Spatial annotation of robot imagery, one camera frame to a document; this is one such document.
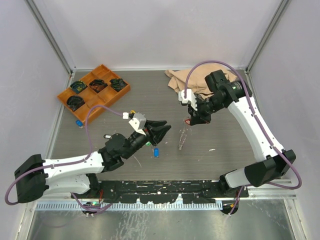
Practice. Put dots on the dark coiled item top middle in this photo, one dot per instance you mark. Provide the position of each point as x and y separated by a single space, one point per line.
98 85

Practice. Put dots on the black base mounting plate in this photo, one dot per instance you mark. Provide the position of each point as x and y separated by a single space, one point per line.
158 191

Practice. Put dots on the large metal keyring strip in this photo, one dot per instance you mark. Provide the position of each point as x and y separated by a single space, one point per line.
183 136

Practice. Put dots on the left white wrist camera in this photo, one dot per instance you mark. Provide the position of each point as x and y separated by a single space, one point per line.
137 122

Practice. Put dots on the dark coiled item top left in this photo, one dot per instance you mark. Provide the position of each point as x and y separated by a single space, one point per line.
78 86

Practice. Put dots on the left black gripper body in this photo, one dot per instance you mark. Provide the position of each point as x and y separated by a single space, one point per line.
141 140

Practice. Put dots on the perforated metal cable rail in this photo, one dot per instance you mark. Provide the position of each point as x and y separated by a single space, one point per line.
138 206

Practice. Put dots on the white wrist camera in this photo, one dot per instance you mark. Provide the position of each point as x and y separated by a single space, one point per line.
187 97
137 122

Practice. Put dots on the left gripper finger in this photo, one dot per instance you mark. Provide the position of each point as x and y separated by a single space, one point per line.
156 124
158 133

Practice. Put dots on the dark coiled item bottom left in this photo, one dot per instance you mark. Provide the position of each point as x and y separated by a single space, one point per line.
75 102

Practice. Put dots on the black tag key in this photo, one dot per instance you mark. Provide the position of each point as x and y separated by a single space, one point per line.
107 136

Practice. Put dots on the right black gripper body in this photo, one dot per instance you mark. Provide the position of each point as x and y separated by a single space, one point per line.
205 108

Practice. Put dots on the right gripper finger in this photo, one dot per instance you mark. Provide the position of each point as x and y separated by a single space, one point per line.
193 119
204 119

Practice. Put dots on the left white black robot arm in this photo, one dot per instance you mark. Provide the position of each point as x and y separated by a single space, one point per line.
38 177

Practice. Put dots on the dark coiled item top right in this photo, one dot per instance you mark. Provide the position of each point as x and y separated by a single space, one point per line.
118 84

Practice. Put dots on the dark coiled item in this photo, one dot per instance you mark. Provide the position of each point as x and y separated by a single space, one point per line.
75 102
118 84
98 85
78 86

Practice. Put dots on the beige crumpled cloth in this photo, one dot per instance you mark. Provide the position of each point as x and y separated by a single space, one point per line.
196 80

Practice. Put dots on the blue tag key centre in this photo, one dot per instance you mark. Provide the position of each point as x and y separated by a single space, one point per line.
155 152

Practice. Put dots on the blue tag key by tray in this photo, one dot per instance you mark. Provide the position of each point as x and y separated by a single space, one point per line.
79 123

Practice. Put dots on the orange compartment tray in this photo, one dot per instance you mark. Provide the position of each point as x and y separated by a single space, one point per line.
107 97

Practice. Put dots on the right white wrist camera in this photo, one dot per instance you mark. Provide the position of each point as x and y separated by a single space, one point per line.
187 97

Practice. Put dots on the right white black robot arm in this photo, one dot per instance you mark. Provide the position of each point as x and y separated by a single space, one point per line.
272 160

